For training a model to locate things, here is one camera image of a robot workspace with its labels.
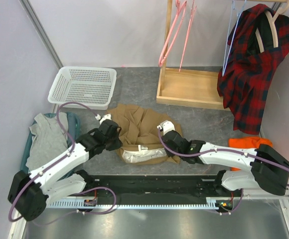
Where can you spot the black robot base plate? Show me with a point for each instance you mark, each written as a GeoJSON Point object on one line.
{"type": "Point", "coordinates": [156, 188]}

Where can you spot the beige wooden hanger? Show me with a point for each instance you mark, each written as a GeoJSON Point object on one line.
{"type": "Point", "coordinates": [271, 20]}

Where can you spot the thick pink plastic hanger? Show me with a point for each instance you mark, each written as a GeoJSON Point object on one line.
{"type": "Point", "coordinates": [172, 28]}

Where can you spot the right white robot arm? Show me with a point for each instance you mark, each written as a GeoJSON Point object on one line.
{"type": "Point", "coordinates": [261, 167]}

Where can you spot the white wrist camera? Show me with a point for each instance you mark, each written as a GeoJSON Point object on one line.
{"type": "Point", "coordinates": [103, 118]}
{"type": "Point", "coordinates": [166, 127]}

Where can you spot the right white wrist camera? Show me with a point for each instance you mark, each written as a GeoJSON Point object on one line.
{"type": "Point", "coordinates": [166, 127]}

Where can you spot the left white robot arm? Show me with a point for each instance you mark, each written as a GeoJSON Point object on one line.
{"type": "Point", "coordinates": [31, 192]}

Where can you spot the slotted white cable duct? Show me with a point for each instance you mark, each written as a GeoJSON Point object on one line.
{"type": "Point", "coordinates": [81, 203]}

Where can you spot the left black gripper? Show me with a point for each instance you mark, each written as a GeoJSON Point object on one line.
{"type": "Point", "coordinates": [117, 145]}

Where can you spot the light blue wire hanger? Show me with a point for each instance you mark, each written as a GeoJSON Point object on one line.
{"type": "Point", "coordinates": [231, 33]}

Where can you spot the white plastic basket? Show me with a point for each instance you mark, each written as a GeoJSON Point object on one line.
{"type": "Point", "coordinates": [90, 86]}

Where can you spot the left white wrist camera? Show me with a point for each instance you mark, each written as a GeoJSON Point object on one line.
{"type": "Point", "coordinates": [103, 118]}

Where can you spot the orange garment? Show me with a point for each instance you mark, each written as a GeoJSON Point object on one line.
{"type": "Point", "coordinates": [248, 142]}

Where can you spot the tan brown garment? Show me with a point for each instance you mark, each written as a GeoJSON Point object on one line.
{"type": "Point", "coordinates": [139, 135]}

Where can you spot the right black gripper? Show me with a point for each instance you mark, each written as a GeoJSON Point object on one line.
{"type": "Point", "coordinates": [170, 153]}

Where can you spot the grey t-shirt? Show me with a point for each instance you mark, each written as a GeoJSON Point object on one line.
{"type": "Point", "coordinates": [46, 141]}

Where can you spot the thin pink wire hanger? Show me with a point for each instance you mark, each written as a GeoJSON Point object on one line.
{"type": "Point", "coordinates": [192, 14]}

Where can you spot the red plaid skirt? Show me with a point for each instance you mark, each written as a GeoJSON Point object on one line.
{"type": "Point", "coordinates": [245, 85]}

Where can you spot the wooden clothes rack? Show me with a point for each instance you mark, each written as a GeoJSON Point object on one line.
{"type": "Point", "coordinates": [191, 88]}

